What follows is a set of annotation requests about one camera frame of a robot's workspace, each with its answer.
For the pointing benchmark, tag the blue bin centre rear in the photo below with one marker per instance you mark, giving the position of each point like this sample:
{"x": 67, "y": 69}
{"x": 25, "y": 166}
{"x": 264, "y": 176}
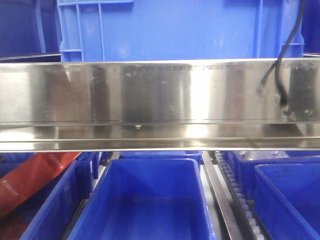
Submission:
{"x": 163, "y": 154}

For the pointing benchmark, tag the blue bin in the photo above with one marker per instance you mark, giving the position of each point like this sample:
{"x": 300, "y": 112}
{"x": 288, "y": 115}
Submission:
{"x": 146, "y": 199}
{"x": 287, "y": 200}
{"x": 163, "y": 154}
{"x": 47, "y": 213}
{"x": 244, "y": 170}

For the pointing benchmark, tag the blue bin centre lower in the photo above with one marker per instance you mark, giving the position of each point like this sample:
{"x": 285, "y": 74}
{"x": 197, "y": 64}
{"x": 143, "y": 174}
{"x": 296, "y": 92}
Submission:
{"x": 146, "y": 199}

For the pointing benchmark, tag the blue bin right rear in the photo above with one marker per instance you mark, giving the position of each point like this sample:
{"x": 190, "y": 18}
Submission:
{"x": 244, "y": 170}

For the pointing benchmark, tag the large blue crate upper shelf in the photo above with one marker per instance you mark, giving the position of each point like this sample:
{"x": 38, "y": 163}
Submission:
{"x": 154, "y": 30}

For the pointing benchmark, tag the blue bin left lower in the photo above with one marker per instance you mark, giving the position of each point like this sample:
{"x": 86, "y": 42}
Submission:
{"x": 47, "y": 213}

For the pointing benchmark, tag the blue bin right front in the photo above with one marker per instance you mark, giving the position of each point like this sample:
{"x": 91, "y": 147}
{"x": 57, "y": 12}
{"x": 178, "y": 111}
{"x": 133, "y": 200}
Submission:
{"x": 287, "y": 200}

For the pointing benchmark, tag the clear plastic bag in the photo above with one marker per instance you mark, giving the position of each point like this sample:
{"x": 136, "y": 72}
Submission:
{"x": 254, "y": 155}

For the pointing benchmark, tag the white roller track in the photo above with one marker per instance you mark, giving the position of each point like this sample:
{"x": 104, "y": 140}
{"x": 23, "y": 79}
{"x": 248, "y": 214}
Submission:
{"x": 242, "y": 207}

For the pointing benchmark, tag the red flat package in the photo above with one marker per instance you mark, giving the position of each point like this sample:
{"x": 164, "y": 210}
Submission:
{"x": 28, "y": 178}

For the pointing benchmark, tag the dark blue crate upper left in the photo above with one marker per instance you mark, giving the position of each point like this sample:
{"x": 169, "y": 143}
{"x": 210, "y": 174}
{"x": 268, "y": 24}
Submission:
{"x": 29, "y": 27}

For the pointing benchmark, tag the stainless steel shelf rail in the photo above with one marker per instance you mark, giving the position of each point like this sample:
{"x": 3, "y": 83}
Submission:
{"x": 159, "y": 105}

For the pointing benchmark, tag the steel divider rail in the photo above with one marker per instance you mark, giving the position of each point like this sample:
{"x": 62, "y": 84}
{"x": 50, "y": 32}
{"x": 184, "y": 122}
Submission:
{"x": 229, "y": 227}

